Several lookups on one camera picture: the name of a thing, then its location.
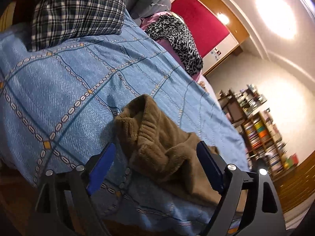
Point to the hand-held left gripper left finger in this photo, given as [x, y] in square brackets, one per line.
[103, 167]

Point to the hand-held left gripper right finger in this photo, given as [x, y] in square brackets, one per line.
[209, 164]

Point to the brown fleece pants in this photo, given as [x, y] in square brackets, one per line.
[160, 137]

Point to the wooden bookshelf with books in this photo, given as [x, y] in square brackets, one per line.
[260, 132]

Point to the pale pink bed sheet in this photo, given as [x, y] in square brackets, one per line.
[211, 91]

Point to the small object on bed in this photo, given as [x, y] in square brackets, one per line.
[202, 83]

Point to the blue patterned bedspread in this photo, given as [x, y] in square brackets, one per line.
[73, 91]

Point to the leopard print cloth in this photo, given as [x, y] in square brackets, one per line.
[177, 36]

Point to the dark plaid pillow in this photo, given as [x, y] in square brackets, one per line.
[78, 12]

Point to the round ceiling lamp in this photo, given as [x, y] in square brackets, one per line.
[275, 14]

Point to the grey pillow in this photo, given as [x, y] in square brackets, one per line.
[152, 2]

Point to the red wall panel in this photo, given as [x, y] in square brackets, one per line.
[201, 22]

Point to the wooden panel frame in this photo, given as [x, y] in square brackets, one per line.
[221, 5]

